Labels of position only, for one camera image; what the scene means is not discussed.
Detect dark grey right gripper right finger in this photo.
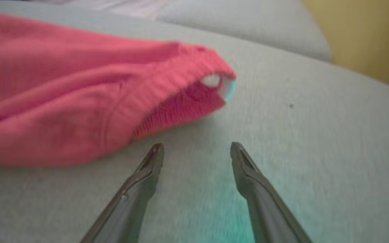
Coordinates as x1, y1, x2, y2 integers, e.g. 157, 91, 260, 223
230, 142, 314, 243

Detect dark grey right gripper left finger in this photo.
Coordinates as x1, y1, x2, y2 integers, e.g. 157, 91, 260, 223
80, 143, 165, 243

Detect red shorts with white stripes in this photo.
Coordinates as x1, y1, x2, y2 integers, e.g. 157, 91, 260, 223
0, 10, 237, 167

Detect grey sofa seat cushion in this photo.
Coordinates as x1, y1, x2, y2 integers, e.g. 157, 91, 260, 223
0, 0, 389, 243

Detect grey sofa back cushion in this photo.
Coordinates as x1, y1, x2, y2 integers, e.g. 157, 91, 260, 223
157, 0, 332, 62

